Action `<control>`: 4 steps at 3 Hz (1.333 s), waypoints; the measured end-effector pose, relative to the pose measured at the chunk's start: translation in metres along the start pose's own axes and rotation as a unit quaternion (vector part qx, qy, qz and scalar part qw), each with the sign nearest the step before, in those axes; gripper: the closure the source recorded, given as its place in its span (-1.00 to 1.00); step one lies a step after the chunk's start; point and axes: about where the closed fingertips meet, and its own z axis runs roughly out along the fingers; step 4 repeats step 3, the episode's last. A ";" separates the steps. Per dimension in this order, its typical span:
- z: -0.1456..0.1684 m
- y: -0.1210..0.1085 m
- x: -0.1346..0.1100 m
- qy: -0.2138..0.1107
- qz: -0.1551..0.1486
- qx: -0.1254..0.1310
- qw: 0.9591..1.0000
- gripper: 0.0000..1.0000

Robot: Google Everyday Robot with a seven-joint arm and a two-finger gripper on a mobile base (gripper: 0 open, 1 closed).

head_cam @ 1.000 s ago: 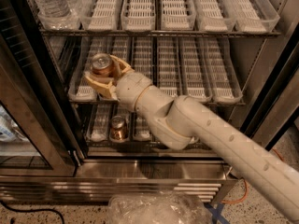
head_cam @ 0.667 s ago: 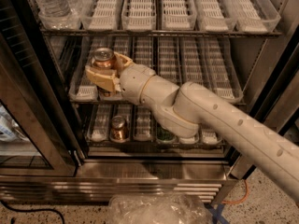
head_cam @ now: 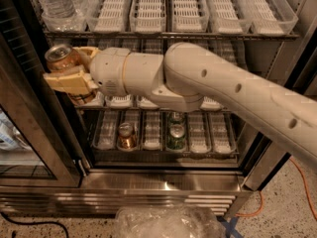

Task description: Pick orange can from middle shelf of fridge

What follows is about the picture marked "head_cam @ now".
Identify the green can rear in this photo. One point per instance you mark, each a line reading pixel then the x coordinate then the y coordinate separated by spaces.
pixel 176 118

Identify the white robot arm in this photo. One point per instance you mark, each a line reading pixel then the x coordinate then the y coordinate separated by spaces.
pixel 181 78

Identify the orange can bottom shelf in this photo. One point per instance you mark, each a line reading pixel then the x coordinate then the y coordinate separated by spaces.
pixel 127 139

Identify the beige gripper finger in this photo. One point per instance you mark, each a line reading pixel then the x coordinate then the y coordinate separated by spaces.
pixel 87 54
pixel 79 83

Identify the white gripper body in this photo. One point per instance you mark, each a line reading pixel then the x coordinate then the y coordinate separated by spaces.
pixel 107 70

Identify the clear water bottle red cap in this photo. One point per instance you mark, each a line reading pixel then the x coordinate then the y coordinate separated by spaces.
pixel 58 8

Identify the glass fridge door left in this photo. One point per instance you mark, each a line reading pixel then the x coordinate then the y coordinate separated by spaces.
pixel 46 120

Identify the stainless steel fridge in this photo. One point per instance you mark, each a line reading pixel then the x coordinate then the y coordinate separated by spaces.
pixel 113 179

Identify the orange can shelf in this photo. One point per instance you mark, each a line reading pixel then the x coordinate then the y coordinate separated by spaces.
pixel 127 139
pixel 64 59

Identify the green can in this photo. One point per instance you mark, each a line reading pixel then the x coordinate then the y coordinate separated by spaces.
pixel 176 118
pixel 176 137

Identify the blue tape cross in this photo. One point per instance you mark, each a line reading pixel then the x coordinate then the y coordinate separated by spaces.
pixel 230 227

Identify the clear plastic bag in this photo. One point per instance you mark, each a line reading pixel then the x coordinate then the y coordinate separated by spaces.
pixel 181 221

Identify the green can front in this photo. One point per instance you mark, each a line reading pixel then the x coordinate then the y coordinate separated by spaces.
pixel 176 137

